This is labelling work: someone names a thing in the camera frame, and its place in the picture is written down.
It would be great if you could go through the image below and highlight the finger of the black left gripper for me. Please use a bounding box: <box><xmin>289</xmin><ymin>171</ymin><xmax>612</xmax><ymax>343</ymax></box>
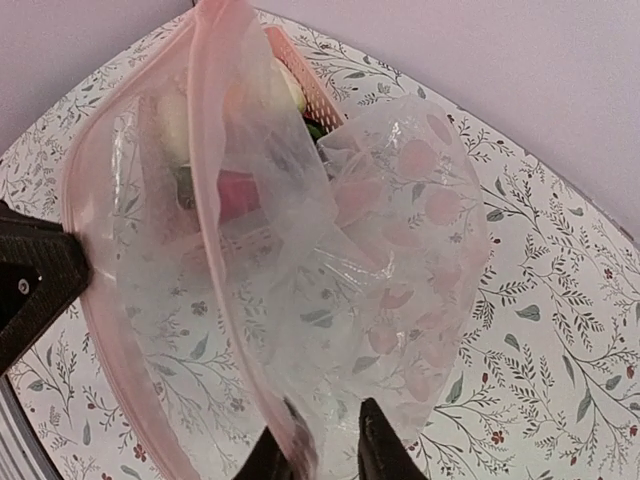
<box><xmin>1</xmin><ymin>202</ymin><xmax>91</xmax><ymax>374</ymax></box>

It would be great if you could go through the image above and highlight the aluminium front rail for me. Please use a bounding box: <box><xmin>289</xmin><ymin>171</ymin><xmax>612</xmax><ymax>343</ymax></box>
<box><xmin>1</xmin><ymin>377</ymin><xmax>62</xmax><ymax>480</ymax></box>

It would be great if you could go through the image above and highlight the green leafy vegetable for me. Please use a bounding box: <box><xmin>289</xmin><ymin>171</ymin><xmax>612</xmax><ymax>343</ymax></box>
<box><xmin>304</xmin><ymin>117</ymin><xmax>328</xmax><ymax>143</ymax></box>

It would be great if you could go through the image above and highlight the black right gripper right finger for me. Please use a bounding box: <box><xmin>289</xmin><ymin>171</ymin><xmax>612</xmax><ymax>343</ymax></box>
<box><xmin>358</xmin><ymin>398</ymin><xmax>426</xmax><ymax>480</ymax></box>

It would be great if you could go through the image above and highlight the clear zip top bag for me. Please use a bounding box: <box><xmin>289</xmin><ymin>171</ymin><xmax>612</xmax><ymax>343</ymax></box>
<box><xmin>61</xmin><ymin>1</ymin><xmax>489</xmax><ymax>479</ymax></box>

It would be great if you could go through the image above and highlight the pink plastic basket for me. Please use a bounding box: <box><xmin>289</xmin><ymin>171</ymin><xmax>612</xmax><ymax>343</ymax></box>
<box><xmin>263</xmin><ymin>25</ymin><xmax>346</xmax><ymax>132</ymax></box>

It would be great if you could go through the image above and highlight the white eggplant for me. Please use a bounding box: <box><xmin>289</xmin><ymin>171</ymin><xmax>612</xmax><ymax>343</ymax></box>
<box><xmin>272</xmin><ymin>58</ymin><xmax>307</xmax><ymax>114</ymax></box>

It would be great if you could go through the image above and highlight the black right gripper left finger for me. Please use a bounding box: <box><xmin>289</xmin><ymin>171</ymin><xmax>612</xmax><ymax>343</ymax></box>
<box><xmin>234</xmin><ymin>427</ymin><xmax>294</xmax><ymax>480</ymax></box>

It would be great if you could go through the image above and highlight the floral patterned table mat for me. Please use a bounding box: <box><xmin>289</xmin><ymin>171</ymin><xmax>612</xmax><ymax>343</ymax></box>
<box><xmin>0</xmin><ymin>9</ymin><xmax>640</xmax><ymax>480</ymax></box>

